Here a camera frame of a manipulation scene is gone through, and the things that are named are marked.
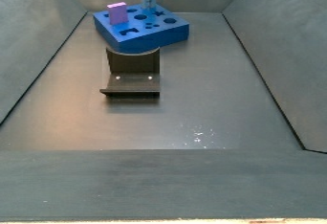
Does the blue shape sorter board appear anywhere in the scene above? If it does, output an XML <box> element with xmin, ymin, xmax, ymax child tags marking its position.
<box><xmin>94</xmin><ymin>5</ymin><xmax>190</xmax><ymax>54</ymax></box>

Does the black curved stand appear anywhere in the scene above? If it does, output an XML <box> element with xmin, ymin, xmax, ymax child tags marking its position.
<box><xmin>101</xmin><ymin>48</ymin><xmax>162</xmax><ymax>97</ymax></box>

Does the purple rectangular block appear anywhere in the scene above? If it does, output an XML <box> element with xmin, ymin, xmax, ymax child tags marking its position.
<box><xmin>107</xmin><ymin>2</ymin><xmax>129</xmax><ymax>25</ymax></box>

